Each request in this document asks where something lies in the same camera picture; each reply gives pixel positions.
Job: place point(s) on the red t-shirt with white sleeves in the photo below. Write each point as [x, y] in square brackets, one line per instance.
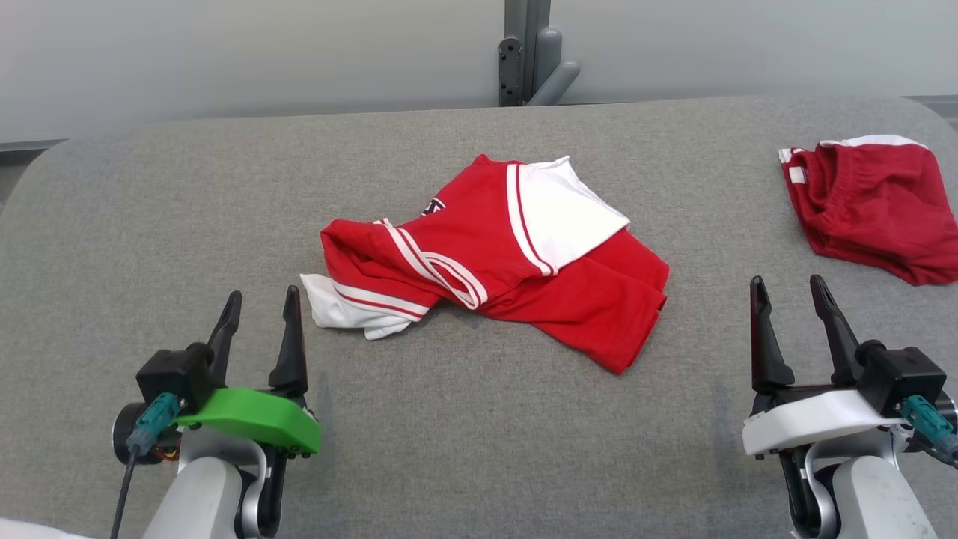
[479, 239]

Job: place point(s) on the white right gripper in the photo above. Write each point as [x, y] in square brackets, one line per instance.
[808, 415]

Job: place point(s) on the grey tubular brace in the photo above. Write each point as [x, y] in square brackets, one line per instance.
[550, 67]

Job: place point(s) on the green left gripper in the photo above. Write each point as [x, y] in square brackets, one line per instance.
[254, 419]

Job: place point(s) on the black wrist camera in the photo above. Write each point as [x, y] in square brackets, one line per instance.
[902, 378]
[176, 374]

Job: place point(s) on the grey metal post bracket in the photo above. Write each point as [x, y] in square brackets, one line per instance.
[528, 15]

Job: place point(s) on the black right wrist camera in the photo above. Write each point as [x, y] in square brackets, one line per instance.
[902, 378]

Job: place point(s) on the red shorts with white stripes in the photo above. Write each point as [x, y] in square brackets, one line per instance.
[876, 209]

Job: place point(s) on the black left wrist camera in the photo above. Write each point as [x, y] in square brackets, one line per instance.
[176, 374]

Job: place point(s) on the dark bracket with screws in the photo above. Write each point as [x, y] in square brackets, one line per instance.
[510, 71]

